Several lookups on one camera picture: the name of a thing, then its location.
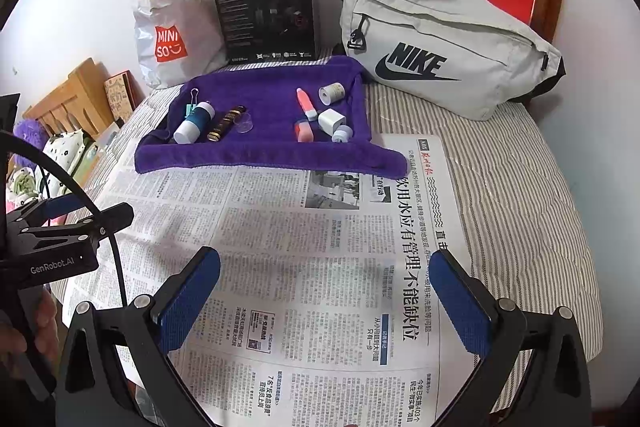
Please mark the dark brown gold-trimmed tube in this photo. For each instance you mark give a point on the dark brown gold-trimmed tube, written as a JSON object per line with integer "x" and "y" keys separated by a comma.
{"x": 225, "y": 124}

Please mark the white usb charger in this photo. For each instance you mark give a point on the white usb charger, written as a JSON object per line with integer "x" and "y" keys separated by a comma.
{"x": 330, "y": 121}

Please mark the pink and blue bottle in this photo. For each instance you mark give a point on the pink and blue bottle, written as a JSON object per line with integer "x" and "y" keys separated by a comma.
{"x": 303, "y": 133}

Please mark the small white jar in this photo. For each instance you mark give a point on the small white jar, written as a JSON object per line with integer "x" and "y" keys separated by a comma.
{"x": 332, "y": 93}

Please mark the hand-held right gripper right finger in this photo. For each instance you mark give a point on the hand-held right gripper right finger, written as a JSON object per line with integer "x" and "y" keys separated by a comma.
{"x": 460, "y": 297}

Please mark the white bottle with blue label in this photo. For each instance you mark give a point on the white bottle with blue label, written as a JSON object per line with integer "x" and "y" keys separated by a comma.
{"x": 192, "y": 124}

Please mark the purple plush toy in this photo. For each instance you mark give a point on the purple plush toy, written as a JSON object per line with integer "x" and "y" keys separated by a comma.
{"x": 30, "y": 129}

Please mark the person's left hand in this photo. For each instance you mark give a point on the person's left hand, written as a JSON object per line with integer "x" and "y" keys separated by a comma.
{"x": 45, "y": 322}

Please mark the white plastic shopping bag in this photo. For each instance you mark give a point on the white plastic shopping bag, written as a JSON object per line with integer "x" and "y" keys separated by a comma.
{"x": 165, "y": 7}

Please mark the brown patterned box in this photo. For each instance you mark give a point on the brown patterned box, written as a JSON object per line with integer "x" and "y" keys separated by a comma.
{"x": 117, "y": 94}

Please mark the green binder clip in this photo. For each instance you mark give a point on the green binder clip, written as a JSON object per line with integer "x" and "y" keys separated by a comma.
{"x": 191, "y": 109}

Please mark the wooden headboard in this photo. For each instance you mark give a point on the wooden headboard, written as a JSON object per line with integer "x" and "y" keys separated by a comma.
{"x": 80, "y": 92}

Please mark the newspaper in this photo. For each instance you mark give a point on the newspaper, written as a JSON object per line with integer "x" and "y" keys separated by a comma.
{"x": 310, "y": 287}

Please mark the purple towel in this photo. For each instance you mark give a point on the purple towel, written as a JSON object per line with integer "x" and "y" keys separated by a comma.
{"x": 270, "y": 147}

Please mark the pink tube with white cap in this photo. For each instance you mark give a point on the pink tube with white cap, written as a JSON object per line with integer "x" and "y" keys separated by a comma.
{"x": 303, "y": 102}

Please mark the white floral pillow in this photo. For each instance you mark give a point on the white floral pillow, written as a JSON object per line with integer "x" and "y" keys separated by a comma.
{"x": 70, "y": 147}

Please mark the clear plastic cap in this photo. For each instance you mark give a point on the clear plastic cap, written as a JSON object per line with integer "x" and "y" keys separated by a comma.
{"x": 245, "y": 125}

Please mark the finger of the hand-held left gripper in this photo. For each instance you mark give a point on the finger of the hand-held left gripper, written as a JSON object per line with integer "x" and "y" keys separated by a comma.
{"x": 60, "y": 206}
{"x": 110, "y": 219}

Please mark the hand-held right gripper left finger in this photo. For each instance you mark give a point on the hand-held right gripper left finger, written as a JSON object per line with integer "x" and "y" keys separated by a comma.
{"x": 192, "y": 292}

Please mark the grey waist bag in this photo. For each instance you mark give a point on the grey waist bag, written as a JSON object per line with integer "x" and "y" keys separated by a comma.
{"x": 465, "y": 32}

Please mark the black headphone box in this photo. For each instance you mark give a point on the black headphone box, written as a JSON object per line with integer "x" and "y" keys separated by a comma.
{"x": 250, "y": 22}

